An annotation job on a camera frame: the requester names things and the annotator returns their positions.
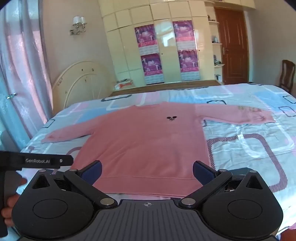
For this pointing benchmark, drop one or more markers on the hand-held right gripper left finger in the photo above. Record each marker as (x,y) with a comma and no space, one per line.
(93,172)

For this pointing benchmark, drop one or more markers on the brown wooden bed board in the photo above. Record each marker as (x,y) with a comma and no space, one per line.
(166,87)

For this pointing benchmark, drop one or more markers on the person's left hand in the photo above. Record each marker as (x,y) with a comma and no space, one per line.
(13,200)

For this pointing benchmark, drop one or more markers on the metal curtain holdback hook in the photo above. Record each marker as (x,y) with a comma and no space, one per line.
(11,95)

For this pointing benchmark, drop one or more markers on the purple wall poster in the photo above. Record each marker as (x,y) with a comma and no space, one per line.
(145,38)
(184,34)
(152,68)
(188,64)

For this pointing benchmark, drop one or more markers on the cream round headboard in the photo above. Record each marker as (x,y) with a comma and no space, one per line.
(81,81)

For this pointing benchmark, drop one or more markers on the cream wardrobe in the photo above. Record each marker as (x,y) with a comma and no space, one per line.
(161,39)

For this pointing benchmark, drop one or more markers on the brown wooden door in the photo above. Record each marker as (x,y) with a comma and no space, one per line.
(232,46)

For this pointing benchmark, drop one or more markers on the orange and white box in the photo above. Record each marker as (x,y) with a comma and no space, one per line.
(123,83)

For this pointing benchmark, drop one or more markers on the wooden chair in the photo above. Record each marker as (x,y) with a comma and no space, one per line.
(286,76)

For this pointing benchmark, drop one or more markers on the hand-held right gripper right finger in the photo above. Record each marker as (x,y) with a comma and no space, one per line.
(203,172)

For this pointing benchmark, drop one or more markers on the pink sweater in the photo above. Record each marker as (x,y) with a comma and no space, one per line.
(148,143)

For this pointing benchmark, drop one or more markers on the sheer pink curtain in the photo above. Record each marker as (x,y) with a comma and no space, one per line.
(20,69)

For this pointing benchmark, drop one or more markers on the patterned pastel bed sheet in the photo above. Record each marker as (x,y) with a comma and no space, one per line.
(249,148)

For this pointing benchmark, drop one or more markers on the wall lamp with glass shades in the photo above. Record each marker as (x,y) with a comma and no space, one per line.
(78,24)

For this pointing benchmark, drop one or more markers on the cream corner shelf unit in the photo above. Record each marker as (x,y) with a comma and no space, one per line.
(216,48)

